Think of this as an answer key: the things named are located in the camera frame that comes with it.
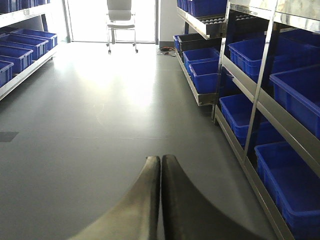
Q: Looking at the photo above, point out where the steel shelving rack left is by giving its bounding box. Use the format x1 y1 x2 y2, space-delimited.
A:
0 0 58 99

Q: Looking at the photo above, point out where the steel shelving rack right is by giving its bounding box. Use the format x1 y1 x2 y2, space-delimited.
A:
213 0 320 240

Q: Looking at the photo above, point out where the blue bin nearest bottom right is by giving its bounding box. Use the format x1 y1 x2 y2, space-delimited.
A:
254 142 320 240

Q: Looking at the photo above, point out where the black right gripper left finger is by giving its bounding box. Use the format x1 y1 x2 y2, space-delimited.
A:
70 156 161 240

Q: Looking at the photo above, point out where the blue bin lower shelf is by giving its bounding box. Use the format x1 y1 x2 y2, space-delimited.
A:
218 93 286 148

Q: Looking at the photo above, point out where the blue bin middle shelf right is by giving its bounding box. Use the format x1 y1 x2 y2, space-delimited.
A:
269 64 320 139

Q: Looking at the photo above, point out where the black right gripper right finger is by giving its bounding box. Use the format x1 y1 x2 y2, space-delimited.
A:
161 154 260 240

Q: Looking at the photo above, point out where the blue bin shelf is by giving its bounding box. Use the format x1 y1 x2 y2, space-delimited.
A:
269 64 320 139
218 93 286 148

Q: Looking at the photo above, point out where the gray rolling chair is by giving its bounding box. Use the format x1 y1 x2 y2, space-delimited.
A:
106 0 139 54

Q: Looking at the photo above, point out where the steel shelving rack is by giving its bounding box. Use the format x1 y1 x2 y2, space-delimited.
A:
0 0 58 99
213 0 320 240

